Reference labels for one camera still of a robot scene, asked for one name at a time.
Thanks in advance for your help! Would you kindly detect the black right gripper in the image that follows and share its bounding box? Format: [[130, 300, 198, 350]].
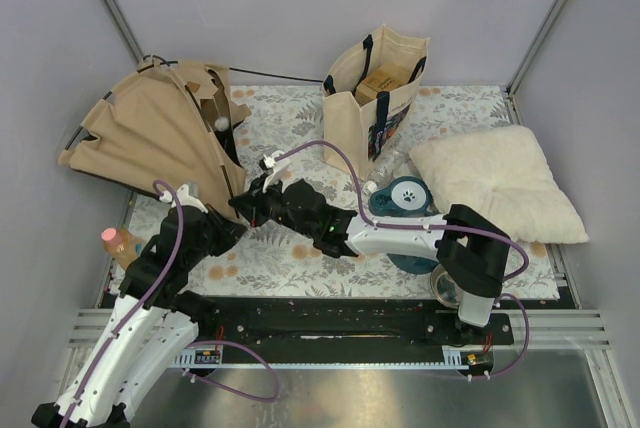
[[230, 171, 317, 238]]

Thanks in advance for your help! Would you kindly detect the beige fabric pet tent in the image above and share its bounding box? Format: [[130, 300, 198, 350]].
[[58, 61, 251, 204]]

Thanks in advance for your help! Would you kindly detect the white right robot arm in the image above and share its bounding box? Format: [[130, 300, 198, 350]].
[[229, 179, 512, 344]]

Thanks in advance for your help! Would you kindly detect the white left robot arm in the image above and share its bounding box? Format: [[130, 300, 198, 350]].
[[31, 206, 247, 427]]

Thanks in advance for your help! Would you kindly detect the teal double pet bowl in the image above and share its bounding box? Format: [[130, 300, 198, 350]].
[[369, 176, 438, 275]]

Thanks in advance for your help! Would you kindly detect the steel pet bowl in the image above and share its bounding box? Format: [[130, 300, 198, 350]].
[[430, 265, 461, 309]]

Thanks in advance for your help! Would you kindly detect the floral patterned mat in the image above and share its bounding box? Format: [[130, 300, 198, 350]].
[[127, 85, 559, 300]]

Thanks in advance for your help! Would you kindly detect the pink cap juice bottle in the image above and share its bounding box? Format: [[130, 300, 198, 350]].
[[101, 227, 145, 271]]

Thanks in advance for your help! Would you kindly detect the white pompom toy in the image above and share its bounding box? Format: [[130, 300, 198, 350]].
[[214, 116, 231, 132]]

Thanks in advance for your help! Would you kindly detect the cream canvas tote bag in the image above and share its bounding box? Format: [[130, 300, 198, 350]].
[[323, 25, 430, 179]]

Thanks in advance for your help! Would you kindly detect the brown cardboard box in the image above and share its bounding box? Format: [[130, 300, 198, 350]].
[[354, 63, 411, 106]]

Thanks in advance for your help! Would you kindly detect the cream fluffy pillow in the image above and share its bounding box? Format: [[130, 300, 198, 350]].
[[409, 125, 589, 244]]

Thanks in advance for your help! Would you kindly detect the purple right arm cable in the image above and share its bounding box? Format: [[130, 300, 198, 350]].
[[259, 140, 532, 384]]

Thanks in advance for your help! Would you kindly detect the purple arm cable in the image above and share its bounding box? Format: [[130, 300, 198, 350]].
[[59, 179, 280, 428], [259, 140, 532, 384]]

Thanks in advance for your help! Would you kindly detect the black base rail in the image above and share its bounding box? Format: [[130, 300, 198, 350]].
[[171, 291, 514, 356]]

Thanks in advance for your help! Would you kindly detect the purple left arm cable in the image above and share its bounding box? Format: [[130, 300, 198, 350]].
[[59, 179, 280, 428]]

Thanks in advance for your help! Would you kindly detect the white slotted cable duct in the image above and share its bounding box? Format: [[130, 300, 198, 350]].
[[169, 340, 464, 369]]

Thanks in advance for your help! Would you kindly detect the aluminium frame rail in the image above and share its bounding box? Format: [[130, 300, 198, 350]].
[[69, 308, 611, 350]]

